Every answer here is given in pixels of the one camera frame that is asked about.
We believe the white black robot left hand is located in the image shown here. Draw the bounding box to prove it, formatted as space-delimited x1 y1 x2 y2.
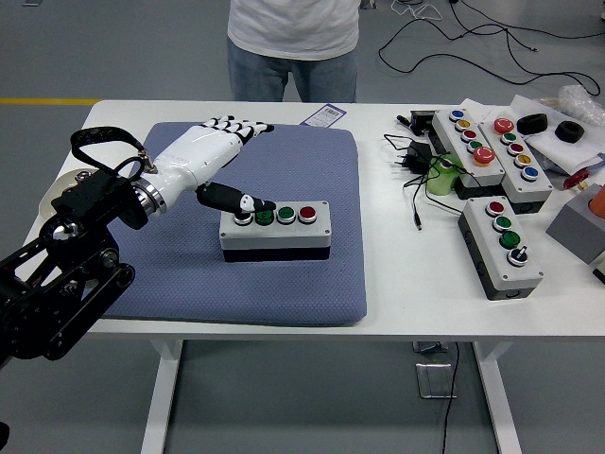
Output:
149 115 277 215

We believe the grey four-control button box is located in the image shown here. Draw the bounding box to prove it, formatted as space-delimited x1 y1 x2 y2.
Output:
457 197 545 302
218 199 333 264

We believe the five-button box, mushroom near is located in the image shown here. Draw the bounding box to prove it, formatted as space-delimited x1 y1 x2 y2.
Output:
432 109 507 200

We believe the five-button box, mushroom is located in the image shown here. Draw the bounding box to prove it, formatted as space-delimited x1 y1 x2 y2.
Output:
432 109 507 200
477 115 554 215

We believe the five-button box, mushroom far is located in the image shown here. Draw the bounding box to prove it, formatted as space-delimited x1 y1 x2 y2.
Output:
477 115 554 215

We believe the purple barcode label card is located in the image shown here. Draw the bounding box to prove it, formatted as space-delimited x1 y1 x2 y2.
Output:
300 103 346 128

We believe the white shallow plate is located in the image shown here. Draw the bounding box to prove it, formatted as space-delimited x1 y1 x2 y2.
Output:
39 168 95 218

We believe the person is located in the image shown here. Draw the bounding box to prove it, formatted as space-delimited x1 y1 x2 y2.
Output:
226 0 360 103

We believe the blue-grey padded mat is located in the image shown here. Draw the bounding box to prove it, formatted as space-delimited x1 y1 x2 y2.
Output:
101 121 370 327

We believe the black power adapter plug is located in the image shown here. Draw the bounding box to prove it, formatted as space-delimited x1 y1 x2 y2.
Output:
390 140 434 175

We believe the small black device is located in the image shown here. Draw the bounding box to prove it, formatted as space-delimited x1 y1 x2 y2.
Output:
395 110 439 136

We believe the light green plastic piece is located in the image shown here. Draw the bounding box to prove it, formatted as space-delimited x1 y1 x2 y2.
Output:
426 158 467 198

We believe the white table leg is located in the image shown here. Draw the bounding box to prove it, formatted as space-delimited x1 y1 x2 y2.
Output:
140 338 184 454
472 340 524 454

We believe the silver floor socket plate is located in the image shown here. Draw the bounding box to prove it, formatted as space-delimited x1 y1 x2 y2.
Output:
415 361 458 400

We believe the large white paper sheet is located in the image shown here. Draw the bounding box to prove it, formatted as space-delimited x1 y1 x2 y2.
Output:
510 94 605 174

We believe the red handwheel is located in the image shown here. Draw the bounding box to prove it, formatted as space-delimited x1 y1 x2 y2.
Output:
563 167 592 192

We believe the grey block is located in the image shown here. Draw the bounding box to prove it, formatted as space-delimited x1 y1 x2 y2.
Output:
545 183 605 266

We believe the clear bubble wrap bag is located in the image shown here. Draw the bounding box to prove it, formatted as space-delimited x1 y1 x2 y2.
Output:
543 84 605 129

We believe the orange object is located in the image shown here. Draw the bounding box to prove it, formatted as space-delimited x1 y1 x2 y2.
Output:
587 183 605 217

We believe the black adapter cord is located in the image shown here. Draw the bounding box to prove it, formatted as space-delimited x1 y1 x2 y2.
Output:
382 133 467 233

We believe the white floor cable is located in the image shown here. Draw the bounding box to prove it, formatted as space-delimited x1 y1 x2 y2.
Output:
390 0 443 21

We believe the black foam ring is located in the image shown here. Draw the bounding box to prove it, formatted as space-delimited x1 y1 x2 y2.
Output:
516 113 549 136
554 121 584 143

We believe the long black floor cable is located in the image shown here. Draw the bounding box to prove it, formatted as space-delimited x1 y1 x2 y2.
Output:
377 0 605 96

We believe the black cable under table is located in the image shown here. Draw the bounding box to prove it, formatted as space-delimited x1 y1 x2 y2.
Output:
441 340 460 454

